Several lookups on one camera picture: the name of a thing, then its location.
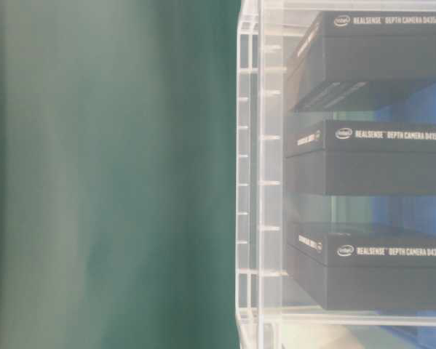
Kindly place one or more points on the black camera box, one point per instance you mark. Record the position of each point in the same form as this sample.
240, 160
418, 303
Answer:
361, 61
361, 158
360, 266

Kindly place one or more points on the clear plastic storage case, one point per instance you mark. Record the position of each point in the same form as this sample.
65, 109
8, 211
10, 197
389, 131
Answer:
272, 310

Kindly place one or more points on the green table cloth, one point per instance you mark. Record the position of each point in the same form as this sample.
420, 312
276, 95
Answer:
117, 172

